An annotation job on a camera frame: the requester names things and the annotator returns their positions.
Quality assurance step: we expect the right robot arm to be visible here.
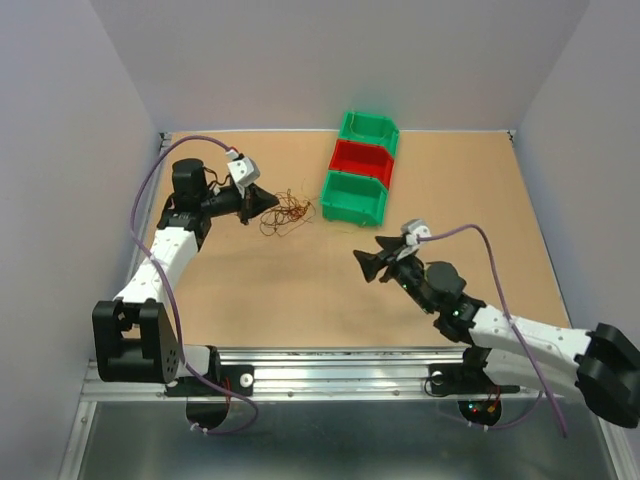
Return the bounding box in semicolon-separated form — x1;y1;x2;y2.
354;236;639;429

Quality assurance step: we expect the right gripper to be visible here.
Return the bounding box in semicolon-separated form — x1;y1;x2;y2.
351;234;435;314

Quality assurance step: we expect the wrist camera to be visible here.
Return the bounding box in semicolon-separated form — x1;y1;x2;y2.
227;156;261;191
401;219;431;247

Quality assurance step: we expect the red plastic bin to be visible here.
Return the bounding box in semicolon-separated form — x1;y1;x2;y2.
329;139;395;189

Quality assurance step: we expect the near green plastic bin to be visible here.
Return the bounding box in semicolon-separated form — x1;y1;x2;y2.
320;170;388;227

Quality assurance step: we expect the wire bundle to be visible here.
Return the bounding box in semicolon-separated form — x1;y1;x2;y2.
258;177;321;237

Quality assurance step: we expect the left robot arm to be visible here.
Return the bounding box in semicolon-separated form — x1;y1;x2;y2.
92;150;278;394

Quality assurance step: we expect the far green plastic bin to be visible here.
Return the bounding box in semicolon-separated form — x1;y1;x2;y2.
338;111;400;158

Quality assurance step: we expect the left aluminium frame post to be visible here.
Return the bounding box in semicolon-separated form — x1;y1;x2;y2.
102;130;174;361

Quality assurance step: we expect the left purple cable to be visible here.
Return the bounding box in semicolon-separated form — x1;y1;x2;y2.
127;135;260;436

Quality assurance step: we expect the aluminium mounting rail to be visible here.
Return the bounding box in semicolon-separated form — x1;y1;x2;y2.
81;348;535;402

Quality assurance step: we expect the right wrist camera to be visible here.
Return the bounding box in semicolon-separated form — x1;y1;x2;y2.
401;219;431;247

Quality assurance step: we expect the green plastic bin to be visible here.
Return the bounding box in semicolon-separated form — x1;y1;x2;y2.
338;111;400;158
320;170;388;227

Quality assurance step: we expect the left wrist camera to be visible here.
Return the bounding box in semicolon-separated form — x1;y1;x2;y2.
227;156;261;191

